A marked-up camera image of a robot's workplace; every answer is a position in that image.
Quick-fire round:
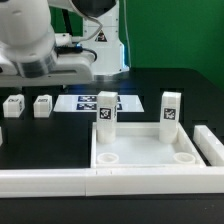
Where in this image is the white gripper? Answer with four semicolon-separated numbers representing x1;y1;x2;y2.
0;53;94;87

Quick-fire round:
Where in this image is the white square table top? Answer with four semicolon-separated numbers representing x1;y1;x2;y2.
90;122;205;168

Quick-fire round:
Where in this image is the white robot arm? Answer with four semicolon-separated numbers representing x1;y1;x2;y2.
0;0;129;87

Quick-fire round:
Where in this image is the white sheet with tags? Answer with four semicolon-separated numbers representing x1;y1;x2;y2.
54;95;144;112

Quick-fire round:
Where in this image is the white block at left edge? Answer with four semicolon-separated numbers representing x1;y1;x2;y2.
0;127;3;147

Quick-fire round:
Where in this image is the white front obstacle bar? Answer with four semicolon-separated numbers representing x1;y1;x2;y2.
0;167;224;198

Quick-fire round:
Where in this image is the white obstacle bar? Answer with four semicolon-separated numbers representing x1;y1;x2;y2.
193;125;224;167
0;167;224;198

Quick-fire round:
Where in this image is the white right obstacle bar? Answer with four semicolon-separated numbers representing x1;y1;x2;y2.
193;125;224;167

